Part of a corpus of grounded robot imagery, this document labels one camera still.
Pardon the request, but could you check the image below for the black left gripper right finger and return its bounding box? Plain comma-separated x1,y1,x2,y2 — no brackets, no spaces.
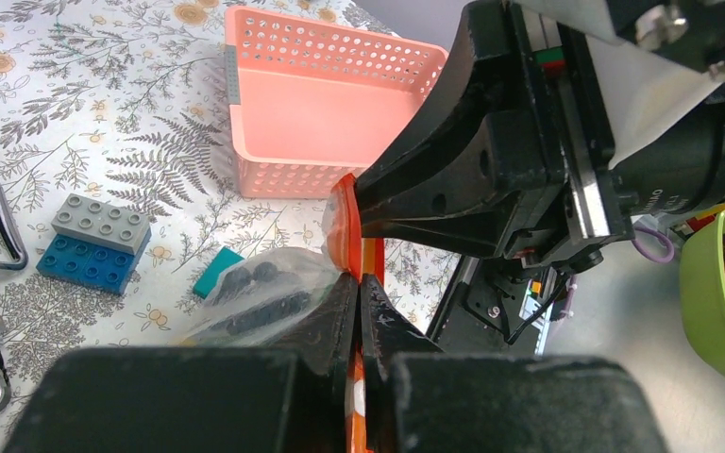
360,275,668,452

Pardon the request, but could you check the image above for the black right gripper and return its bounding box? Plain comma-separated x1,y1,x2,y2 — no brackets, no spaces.
355,1,631,276

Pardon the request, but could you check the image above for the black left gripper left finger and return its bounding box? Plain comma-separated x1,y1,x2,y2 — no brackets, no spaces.
5,274,359,452

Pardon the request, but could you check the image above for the clear zip bag orange zipper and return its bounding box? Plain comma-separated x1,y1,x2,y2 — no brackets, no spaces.
182,174,383,452

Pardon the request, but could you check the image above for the dark toy grape bunch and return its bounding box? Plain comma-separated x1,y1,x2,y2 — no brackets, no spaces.
208,261,312,337

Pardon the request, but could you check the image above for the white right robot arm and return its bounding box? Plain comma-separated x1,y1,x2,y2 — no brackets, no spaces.
355,1,725,276

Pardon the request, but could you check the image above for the teal toy brick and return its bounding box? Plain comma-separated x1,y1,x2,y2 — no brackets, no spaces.
193,246,244,298

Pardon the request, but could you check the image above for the pink plastic basket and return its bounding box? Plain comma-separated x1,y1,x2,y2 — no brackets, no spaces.
225,6,447,199

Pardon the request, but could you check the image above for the grey toy brick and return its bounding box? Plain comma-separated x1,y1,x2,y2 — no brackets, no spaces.
51,193,151,255

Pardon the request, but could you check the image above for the blue toy brick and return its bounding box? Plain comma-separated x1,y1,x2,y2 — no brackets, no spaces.
36,234,143,295

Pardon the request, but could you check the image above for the green bin of toys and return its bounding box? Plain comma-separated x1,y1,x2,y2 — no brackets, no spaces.
680,210,725,377

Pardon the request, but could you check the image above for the floral tablecloth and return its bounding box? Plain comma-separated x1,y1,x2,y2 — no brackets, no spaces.
0,1,324,449

